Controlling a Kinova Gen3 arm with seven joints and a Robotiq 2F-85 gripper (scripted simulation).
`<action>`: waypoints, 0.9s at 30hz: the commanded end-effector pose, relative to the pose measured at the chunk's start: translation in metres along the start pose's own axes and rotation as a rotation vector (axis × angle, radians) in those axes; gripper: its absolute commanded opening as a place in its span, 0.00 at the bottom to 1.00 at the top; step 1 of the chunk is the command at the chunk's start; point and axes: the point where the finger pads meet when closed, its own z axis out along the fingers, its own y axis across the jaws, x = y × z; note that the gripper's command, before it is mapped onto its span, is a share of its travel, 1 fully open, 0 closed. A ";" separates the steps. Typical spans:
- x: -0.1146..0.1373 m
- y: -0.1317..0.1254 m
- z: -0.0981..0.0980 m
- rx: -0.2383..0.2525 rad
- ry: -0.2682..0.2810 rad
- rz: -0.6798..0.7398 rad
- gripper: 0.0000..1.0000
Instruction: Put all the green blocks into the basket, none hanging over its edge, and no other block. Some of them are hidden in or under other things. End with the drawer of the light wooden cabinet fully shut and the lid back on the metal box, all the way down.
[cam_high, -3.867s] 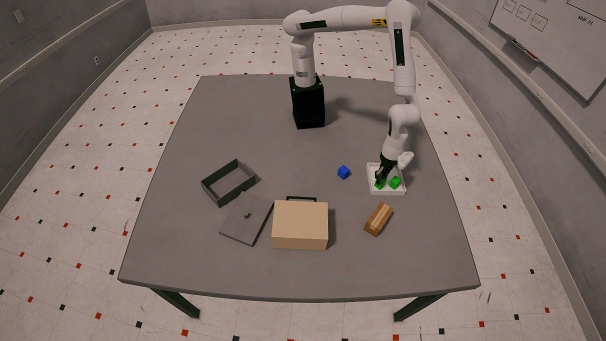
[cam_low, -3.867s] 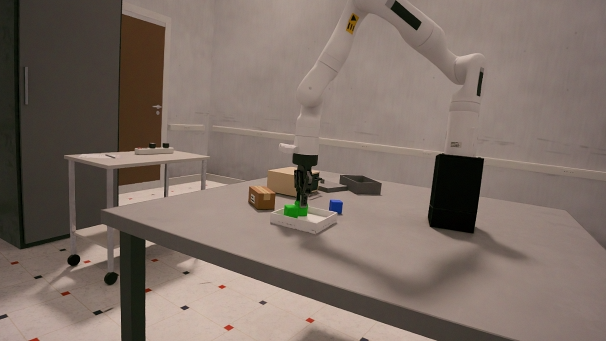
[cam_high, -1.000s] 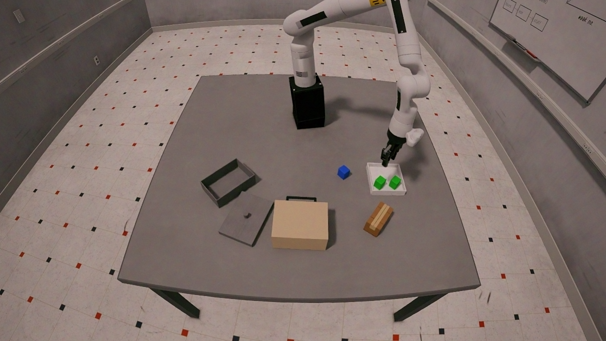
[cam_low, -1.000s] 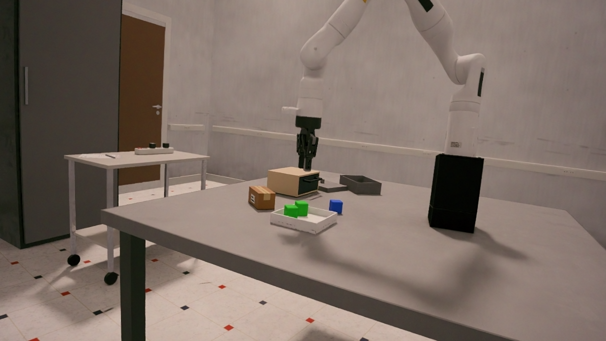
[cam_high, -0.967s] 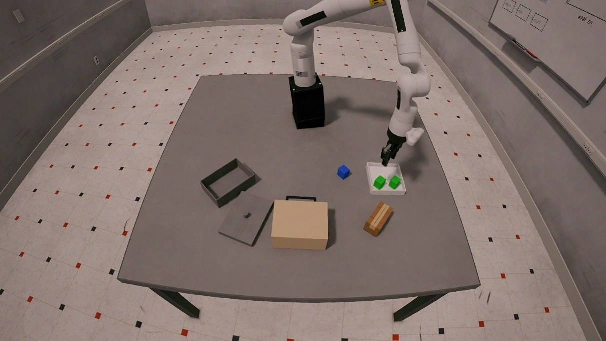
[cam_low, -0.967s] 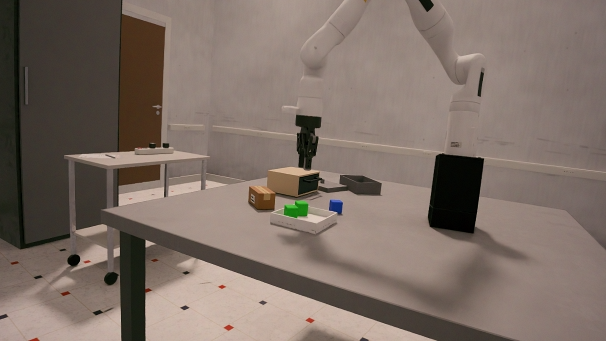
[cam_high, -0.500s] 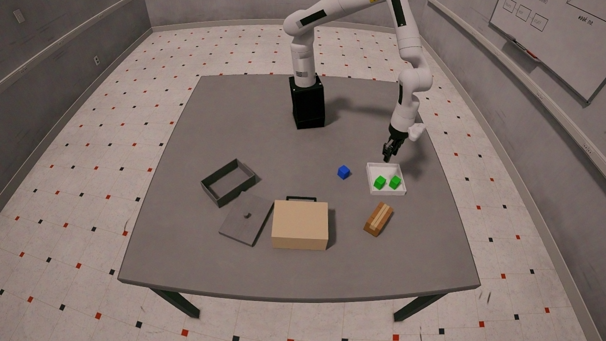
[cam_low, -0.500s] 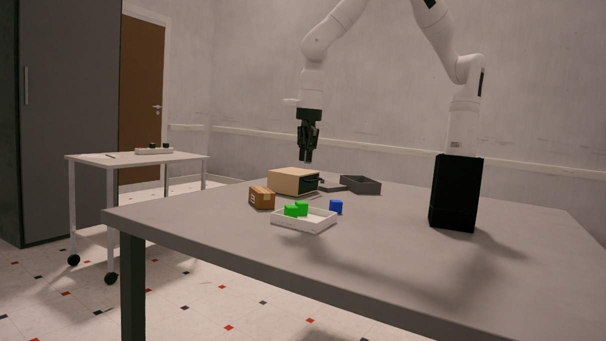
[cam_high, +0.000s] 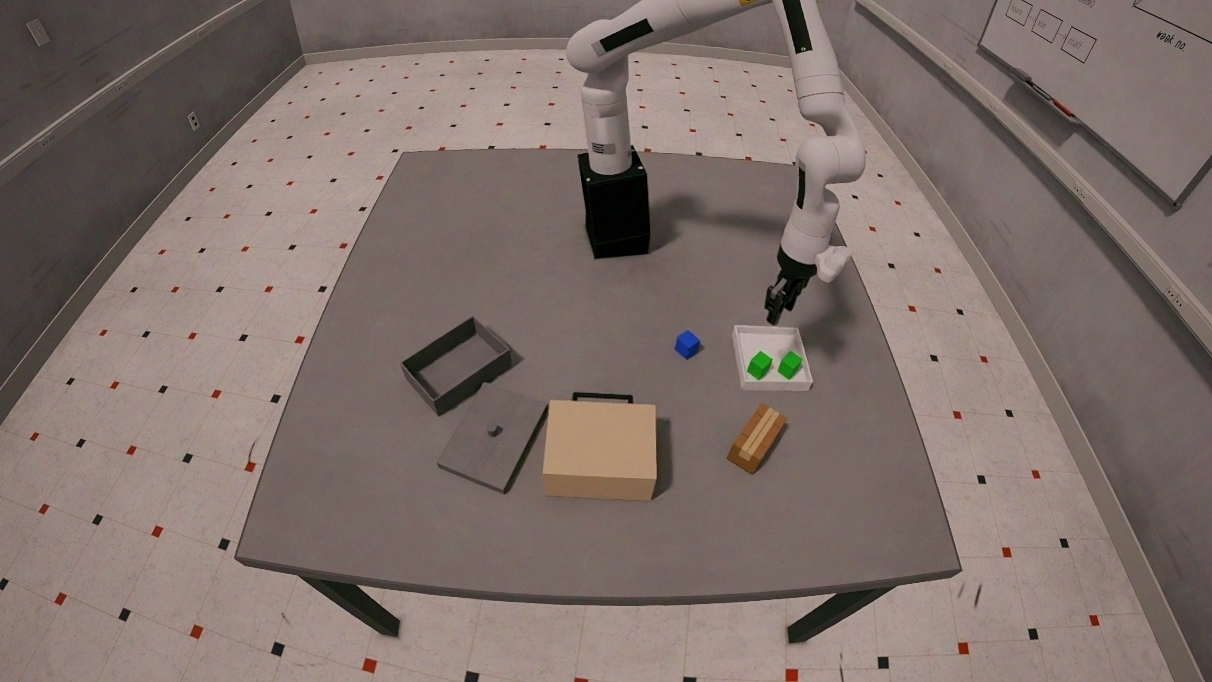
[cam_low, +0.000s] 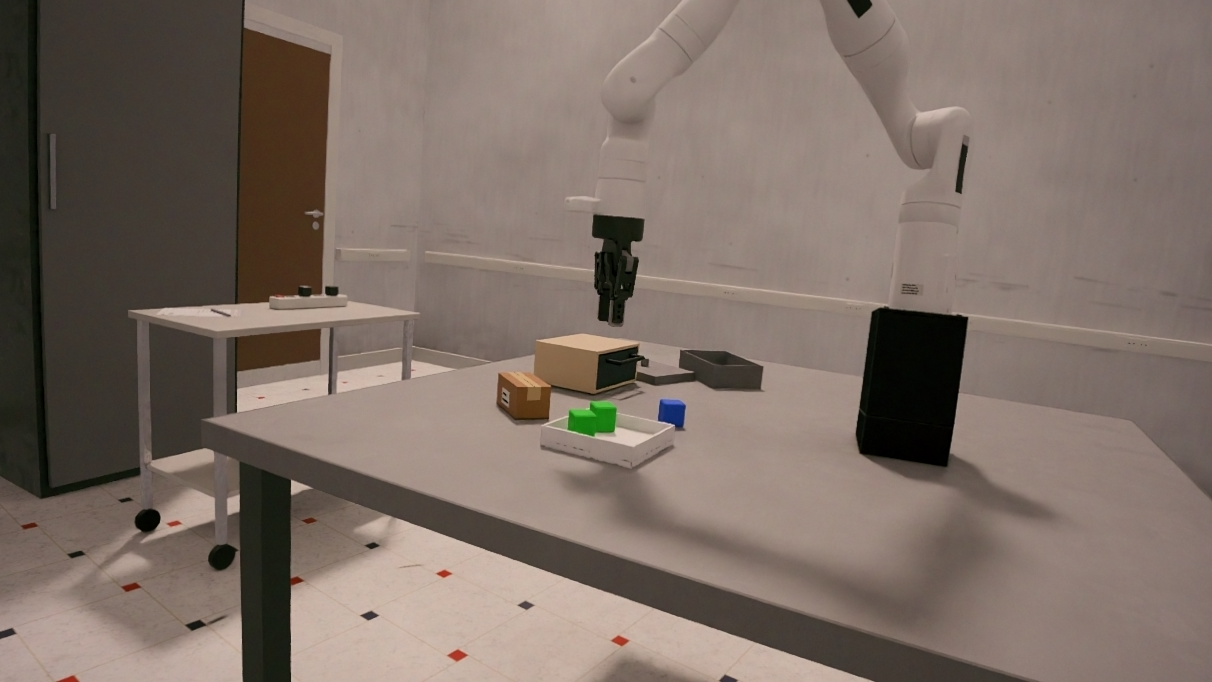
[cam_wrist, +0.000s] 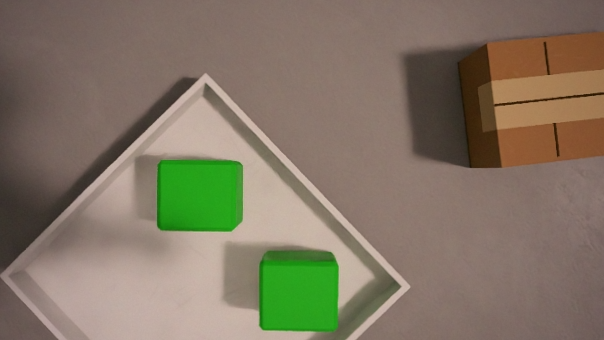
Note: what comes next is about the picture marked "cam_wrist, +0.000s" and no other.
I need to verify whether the off-white shallow tray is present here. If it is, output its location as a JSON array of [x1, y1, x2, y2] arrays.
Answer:
[[0, 73, 410, 340]]

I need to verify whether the brown cardboard box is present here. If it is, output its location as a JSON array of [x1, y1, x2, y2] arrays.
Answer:
[[458, 32, 604, 168]]

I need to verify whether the green block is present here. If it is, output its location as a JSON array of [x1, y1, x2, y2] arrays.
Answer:
[[259, 251, 339, 332], [157, 160, 243, 232]]

